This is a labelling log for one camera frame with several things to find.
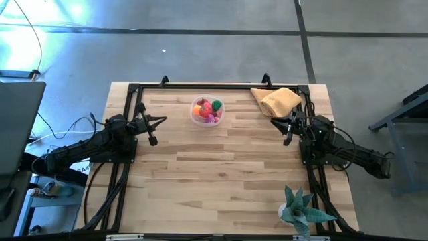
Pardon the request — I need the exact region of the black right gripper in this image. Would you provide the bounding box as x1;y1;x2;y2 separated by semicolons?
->
270;111;304;146

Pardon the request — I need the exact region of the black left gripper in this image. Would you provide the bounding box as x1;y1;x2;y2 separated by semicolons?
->
128;102;167;146

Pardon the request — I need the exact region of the clear plastic tupperware container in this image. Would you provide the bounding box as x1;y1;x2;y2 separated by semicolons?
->
189;95;225;127

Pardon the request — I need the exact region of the folded yellow cloth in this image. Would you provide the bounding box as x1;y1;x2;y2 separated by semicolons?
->
250;87;302;119

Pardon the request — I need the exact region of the white printed label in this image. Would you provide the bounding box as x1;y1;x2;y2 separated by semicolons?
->
66;162;92;175

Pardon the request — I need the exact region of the teal artificial succulent plant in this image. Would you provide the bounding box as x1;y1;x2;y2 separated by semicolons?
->
278;185;338;240

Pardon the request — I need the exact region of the blue grey metal table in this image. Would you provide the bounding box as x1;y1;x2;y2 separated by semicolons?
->
368;83;428;197

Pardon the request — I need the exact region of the small cluttered utility cart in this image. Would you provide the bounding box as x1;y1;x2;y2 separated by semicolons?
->
13;173;84;237

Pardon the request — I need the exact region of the grey flat panel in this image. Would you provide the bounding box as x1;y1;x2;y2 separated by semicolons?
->
0;81;47;175

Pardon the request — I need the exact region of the black metal table frame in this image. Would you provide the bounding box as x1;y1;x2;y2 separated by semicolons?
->
78;82;360;235

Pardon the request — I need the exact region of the white cable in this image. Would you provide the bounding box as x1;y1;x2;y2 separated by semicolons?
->
27;129;98;145

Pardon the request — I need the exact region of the silver metal bracket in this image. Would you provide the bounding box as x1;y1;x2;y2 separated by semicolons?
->
292;234;330;241
105;234;144;241

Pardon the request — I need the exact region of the yellow hanging cable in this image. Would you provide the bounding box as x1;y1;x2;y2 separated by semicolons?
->
12;0;43;81

